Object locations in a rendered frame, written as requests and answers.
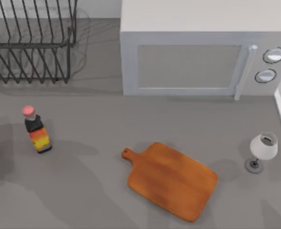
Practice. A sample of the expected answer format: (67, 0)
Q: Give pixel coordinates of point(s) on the microwave knob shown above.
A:
(265, 76)
(274, 55)

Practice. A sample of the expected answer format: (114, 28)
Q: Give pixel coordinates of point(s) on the pale microwave oven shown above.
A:
(197, 21)

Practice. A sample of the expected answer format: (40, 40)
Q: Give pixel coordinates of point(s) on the wooden cutting board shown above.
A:
(173, 183)

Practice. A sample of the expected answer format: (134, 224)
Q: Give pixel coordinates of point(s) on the black bottle with red cap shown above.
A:
(37, 131)

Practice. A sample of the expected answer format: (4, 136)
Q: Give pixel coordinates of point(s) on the microwave oven door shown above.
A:
(189, 66)

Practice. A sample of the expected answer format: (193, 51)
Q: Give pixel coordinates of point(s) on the grey wine glass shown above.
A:
(263, 148)

